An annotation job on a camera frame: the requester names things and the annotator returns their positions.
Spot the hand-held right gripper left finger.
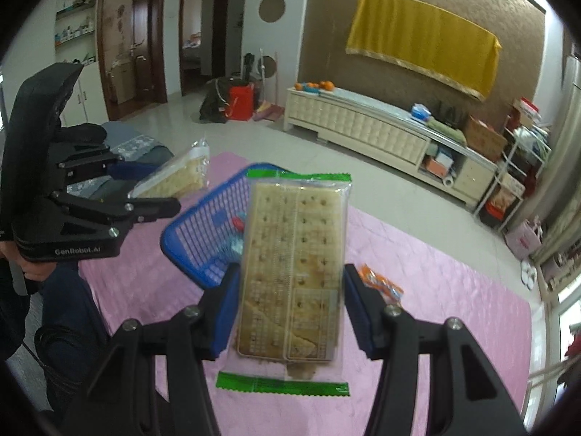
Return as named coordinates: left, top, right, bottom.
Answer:
left=86, top=262, right=241, bottom=436

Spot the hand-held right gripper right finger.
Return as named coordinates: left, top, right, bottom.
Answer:
left=342, top=263, right=528, bottom=436

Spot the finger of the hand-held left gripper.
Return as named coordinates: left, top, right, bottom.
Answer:
left=52, top=153, right=159, bottom=197
left=45, top=190, right=182, bottom=239

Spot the white-ended cracker pack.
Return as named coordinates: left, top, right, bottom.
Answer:
left=128, top=140, right=210, bottom=201

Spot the blue plastic basket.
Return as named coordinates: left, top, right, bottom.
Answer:
left=160, top=162, right=296, bottom=291

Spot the pale blue snack packet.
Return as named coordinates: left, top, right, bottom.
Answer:
left=222, top=231, right=247, bottom=261

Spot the green-ended cracker pack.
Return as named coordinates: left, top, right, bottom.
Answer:
left=216, top=169, right=353, bottom=397

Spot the person's left hand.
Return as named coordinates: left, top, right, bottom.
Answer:
left=0, top=238, right=52, bottom=282

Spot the grey patterned cloth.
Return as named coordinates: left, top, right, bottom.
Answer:
left=68, top=120, right=175, bottom=203

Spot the orange biscuit packet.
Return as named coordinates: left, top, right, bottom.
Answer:
left=356, top=262, right=405, bottom=303

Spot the pink quilted blanket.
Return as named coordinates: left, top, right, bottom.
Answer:
left=77, top=152, right=532, bottom=436

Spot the dark bag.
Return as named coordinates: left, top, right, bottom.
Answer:
left=200, top=78, right=232, bottom=123

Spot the red paper bag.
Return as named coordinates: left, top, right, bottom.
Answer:
left=227, top=84, right=255, bottom=121

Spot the person's blue jeans leg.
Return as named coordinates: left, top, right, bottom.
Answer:
left=38, top=261, right=112, bottom=373

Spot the pink dustpan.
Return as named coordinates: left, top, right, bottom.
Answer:
left=253, top=102, right=283, bottom=122

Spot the red black box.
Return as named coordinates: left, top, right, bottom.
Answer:
left=483, top=202, right=513, bottom=230

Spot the pink bag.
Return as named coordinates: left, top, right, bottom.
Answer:
left=505, top=219, right=544, bottom=261

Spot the orange printed snack box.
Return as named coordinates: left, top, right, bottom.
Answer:
left=492, top=188, right=523, bottom=212

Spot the cream tv cabinet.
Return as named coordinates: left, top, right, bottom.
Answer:
left=285, top=86, right=500, bottom=212

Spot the green folded cloth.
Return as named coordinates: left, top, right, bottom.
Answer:
left=427, top=118, right=467, bottom=146

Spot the white metal shelf rack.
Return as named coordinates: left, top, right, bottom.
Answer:
left=474, top=120, right=552, bottom=232

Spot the glass balcony door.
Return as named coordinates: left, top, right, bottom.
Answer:
left=529, top=277, right=581, bottom=400

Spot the brown cardboard box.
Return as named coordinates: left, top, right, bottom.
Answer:
left=465, top=116, right=508, bottom=162

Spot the beige curtain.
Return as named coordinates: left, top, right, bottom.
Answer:
left=536, top=100, right=581, bottom=273

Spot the yellow hanging cloth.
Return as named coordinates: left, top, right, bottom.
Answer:
left=346, top=0, right=502, bottom=103

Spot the brown wooden door frame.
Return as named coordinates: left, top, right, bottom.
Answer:
left=97, top=0, right=168, bottom=121
left=180, top=0, right=249, bottom=97

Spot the white wall cabinet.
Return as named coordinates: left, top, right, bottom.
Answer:
left=54, top=0, right=101, bottom=121

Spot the white mop handle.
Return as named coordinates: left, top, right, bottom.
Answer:
left=258, top=48, right=269, bottom=105

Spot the black cable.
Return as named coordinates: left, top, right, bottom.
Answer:
left=27, top=322, right=110, bottom=414

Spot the large brown wall disc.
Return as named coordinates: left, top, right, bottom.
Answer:
left=259, top=0, right=287, bottom=23

